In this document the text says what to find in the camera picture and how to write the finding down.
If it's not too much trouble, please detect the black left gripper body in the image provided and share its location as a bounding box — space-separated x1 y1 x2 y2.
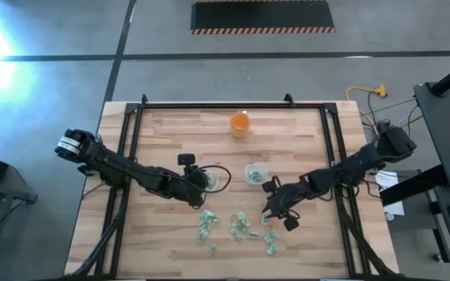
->
172 171 209 208

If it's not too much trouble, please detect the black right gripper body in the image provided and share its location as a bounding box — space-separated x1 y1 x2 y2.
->
266 182 310 216

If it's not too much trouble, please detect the clear plastic food container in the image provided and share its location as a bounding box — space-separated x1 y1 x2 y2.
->
244 162 269 186
204 172 221 193

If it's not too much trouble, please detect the yellow ceramic mug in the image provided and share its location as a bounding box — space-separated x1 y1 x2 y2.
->
228 110 252 139

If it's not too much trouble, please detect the white paper sheet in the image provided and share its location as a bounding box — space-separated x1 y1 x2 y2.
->
373 169 405 218

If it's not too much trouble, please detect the black desk beam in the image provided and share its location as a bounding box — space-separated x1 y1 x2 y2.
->
380 163 450 208

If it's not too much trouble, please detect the black hazard-striped floor mat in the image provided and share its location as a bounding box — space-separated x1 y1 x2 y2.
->
189 0 337 35

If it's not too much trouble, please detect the grey metal workbench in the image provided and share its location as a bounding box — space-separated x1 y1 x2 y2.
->
0 171 39 206

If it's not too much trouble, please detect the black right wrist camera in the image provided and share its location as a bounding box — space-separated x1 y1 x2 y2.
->
282 215 301 233

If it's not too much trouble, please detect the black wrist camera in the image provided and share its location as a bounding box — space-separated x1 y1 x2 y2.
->
177 153 197 168
282 215 301 233

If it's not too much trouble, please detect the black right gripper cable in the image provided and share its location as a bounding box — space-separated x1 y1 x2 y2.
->
262 175 284 194

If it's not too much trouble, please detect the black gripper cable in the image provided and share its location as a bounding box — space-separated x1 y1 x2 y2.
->
262 175 284 194
193 164 233 194

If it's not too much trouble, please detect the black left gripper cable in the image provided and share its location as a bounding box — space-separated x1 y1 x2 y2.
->
193 164 233 194

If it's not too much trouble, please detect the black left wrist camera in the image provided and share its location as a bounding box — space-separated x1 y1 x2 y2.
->
177 153 197 168

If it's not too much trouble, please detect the black aluminium table frame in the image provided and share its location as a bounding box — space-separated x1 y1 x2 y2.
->
66 93 398 280

